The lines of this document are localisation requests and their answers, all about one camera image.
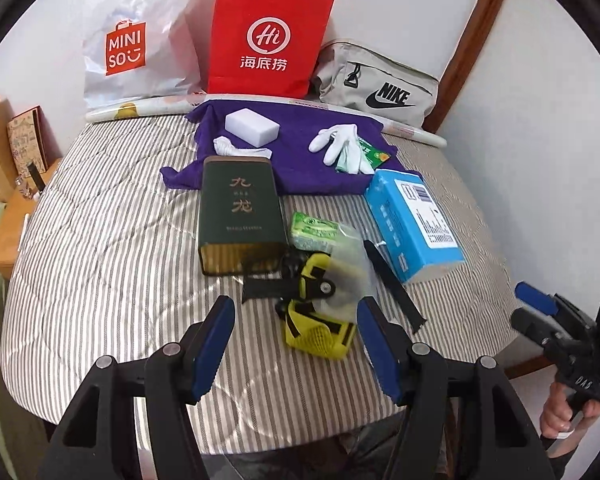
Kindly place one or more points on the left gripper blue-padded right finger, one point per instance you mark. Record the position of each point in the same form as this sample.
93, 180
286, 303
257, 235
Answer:
496, 438

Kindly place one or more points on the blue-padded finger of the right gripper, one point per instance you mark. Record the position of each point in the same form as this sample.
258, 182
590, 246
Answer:
536, 299

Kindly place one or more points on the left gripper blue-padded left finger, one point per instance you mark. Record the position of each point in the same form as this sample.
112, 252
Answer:
96, 438

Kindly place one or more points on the translucent mesh pouch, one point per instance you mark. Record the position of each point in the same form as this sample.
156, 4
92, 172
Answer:
352, 274

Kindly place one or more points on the yellow pouch with black straps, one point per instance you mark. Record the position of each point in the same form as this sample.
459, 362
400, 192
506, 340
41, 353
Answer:
303, 284

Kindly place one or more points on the white glove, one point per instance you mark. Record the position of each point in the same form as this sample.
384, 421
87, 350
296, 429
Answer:
224, 147
343, 149

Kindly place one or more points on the person's right hand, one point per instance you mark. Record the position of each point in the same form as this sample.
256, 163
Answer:
557, 414

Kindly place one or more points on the blue tissue pack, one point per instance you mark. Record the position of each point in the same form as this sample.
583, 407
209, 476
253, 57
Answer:
420, 243

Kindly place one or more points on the striped quilted mattress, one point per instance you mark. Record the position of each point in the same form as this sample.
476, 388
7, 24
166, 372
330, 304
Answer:
109, 265

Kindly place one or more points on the green wet wipes pack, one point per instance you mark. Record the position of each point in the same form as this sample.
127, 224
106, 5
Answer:
313, 234

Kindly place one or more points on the green tissue packet on towel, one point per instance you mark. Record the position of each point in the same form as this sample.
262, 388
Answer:
373, 157

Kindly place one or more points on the dark green tea tin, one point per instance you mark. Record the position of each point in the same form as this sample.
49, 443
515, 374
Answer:
241, 229

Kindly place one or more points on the rolled patterned paper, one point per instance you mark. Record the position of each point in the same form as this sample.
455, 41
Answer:
182, 105

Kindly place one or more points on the purple towel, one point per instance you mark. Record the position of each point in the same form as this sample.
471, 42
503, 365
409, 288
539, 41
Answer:
296, 170

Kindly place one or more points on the wooden side furniture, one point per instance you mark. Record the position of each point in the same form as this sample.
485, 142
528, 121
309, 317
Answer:
13, 218

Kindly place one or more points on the white sponge block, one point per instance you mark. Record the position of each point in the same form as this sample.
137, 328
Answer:
251, 127

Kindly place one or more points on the patterned brown box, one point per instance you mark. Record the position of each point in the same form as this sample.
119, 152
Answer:
25, 140

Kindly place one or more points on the grey Nike waist bag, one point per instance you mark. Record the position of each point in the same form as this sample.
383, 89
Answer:
350, 75

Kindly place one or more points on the red Haidilao paper bag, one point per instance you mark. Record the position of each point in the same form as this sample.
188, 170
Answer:
266, 47

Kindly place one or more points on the white Miniso plastic bag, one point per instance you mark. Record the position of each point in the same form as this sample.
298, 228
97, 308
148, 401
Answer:
137, 49

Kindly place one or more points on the brown wooden wall trim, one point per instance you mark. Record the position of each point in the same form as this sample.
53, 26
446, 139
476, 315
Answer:
467, 52

